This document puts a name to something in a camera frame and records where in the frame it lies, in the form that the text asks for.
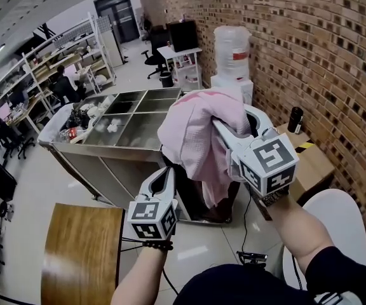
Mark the black wrist band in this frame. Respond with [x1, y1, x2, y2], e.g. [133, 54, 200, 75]
[140, 239, 174, 252]

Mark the white water dispenser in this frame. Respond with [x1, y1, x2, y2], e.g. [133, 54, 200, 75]
[210, 74, 255, 107]

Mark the pink clothing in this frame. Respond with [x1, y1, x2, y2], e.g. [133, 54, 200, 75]
[157, 86, 254, 209]

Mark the white cart liner bag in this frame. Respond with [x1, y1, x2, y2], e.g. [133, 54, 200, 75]
[37, 102, 76, 143]

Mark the dark metal wristwatch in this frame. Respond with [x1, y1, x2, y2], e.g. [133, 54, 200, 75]
[258, 186, 291, 208]

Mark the black cable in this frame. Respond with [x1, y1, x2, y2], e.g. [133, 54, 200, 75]
[240, 182, 254, 254]

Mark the black trash bin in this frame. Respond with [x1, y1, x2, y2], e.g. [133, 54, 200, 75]
[159, 71, 174, 89]

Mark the white side table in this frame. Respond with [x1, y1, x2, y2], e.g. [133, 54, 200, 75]
[156, 46, 203, 92]

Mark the person's right forearm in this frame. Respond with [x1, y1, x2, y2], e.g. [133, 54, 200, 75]
[264, 192, 336, 273]

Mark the black box appliance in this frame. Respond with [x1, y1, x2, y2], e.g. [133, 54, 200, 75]
[166, 20, 200, 53]

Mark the plastic-wrapped water jug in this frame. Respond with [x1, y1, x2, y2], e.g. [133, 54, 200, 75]
[213, 25, 253, 81]

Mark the person's dark shirt torso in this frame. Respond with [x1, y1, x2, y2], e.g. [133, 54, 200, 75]
[175, 245, 366, 305]

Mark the white storage shelf rack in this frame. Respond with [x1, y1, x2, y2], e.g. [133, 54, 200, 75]
[0, 12, 118, 133]

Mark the brown wooden table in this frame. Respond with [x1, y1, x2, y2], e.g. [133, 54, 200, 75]
[40, 202, 126, 305]

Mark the stainless steel laundry cart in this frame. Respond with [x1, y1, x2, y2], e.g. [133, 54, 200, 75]
[37, 87, 245, 225]

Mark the black office chair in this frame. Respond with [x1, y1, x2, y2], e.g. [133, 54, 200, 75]
[0, 117, 37, 161]
[140, 30, 169, 80]

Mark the cardboard box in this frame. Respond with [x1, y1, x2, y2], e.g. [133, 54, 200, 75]
[275, 122, 336, 203]

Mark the white standing panel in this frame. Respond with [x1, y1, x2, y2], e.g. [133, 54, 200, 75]
[95, 14, 126, 69]

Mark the black chest-mounted device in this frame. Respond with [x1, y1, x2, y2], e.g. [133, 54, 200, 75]
[236, 250, 269, 267]

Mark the white round chair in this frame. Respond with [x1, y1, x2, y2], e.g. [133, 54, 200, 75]
[280, 188, 366, 291]

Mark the black thermos bottle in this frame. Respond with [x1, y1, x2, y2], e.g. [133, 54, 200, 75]
[287, 105, 305, 135]

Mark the dark double door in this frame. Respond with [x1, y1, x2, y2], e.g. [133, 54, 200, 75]
[93, 0, 141, 43]

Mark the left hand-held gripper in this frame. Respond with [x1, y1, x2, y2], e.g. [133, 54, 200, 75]
[127, 166, 179, 241]

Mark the person's left forearm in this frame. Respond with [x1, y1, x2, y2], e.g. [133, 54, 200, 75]
[109, 242, 174, 305]

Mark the black cloth pile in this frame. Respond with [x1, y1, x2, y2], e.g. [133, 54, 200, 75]
[64, 107, 92, 130]

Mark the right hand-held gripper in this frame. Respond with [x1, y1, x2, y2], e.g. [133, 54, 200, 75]
[212, 104, 300, 197]

